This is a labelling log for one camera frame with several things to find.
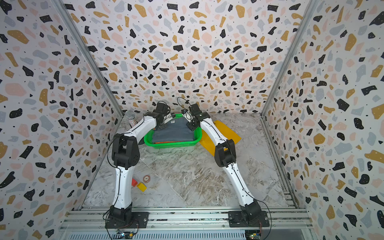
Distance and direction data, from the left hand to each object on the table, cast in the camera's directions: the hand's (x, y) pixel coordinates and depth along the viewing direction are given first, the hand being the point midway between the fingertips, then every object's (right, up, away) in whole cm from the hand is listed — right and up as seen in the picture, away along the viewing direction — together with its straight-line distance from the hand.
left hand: (158, 120), depth 103 cm
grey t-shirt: (+12, -7, -3) cm, 14 cm away
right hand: (+23, -2, +4) cm, 24 cm away
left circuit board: (-9, -57, -31) cm, 65 cm away
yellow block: (-4, -38, -19) cm, 43 cm away
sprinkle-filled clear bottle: (-9, +2, -21) cm, 23 cm away
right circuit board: (+54, -56, -32) cm, 84 cm away
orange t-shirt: (+8, -14, -8) cm, 18 cm away
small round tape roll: (-2, -35, -16) cm, 38 cm away
